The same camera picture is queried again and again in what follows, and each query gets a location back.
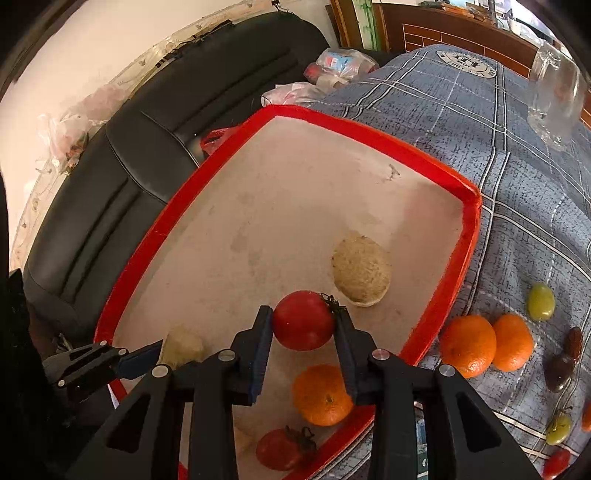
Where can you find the blue plaid printed tablecloth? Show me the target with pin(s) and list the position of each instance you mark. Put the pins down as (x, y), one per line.
(508, 207)

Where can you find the white plastic bag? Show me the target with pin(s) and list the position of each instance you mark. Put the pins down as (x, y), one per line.
(295, 94)

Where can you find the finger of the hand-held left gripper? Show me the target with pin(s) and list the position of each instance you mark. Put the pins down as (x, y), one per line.
(141, 359)

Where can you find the dark purple tomato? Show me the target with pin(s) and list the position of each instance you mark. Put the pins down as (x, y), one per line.
(559, 373)

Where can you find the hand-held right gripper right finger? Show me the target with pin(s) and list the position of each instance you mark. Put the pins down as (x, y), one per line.
(347, 360)

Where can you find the plastic bag of packets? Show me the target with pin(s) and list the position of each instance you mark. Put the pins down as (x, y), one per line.
(344, 64)

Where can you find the red rimmed white tray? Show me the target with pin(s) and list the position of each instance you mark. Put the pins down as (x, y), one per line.
(277, 207)

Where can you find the clear plastic bag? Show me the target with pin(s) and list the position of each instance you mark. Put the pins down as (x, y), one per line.
(60, 134)

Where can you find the red plastic bag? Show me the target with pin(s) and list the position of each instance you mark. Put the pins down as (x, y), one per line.
(214, 141)

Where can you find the red tomato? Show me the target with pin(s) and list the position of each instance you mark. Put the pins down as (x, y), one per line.
(279, 450)
(302, 323)
(556, 464)

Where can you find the black leather sofa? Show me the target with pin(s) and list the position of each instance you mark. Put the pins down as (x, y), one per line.
(138, 184)

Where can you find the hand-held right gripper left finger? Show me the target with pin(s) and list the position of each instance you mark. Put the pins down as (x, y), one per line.
(258, 360)

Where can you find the clear glass pitcher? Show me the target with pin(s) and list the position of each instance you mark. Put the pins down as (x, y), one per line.
(551, 101)

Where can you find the small orange with stem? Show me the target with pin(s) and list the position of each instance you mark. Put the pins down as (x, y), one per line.
(321, 397)

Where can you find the green grape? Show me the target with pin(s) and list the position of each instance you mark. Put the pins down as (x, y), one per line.
(541, 302)
(558, 430)

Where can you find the bamboo painted pillar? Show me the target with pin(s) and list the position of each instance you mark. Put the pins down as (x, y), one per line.
(364, 23)

